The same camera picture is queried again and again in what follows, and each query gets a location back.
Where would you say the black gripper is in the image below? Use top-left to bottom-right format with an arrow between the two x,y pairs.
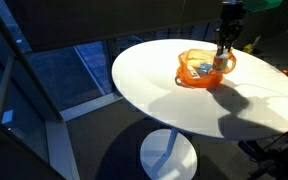
213,9 -> 245,57

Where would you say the clear plastic cup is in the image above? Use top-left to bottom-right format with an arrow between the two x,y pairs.
212,53 -> 230,72

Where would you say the orange plastic bag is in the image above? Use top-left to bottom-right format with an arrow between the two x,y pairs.
174,48 -> 238,90

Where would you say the small yellow object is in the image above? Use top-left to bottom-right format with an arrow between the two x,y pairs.
242,42 -> 254,55

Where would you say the blue mint box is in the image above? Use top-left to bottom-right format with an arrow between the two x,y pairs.
196,62 -> 214,77

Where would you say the white barcode label packet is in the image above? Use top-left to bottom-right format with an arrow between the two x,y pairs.
187,65 -> 202,80

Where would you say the green fabric object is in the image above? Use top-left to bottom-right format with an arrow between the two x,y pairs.
243,0 -> 284,13

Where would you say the white table pedestal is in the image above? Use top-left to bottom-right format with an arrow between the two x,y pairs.
139,127 -> 199,180

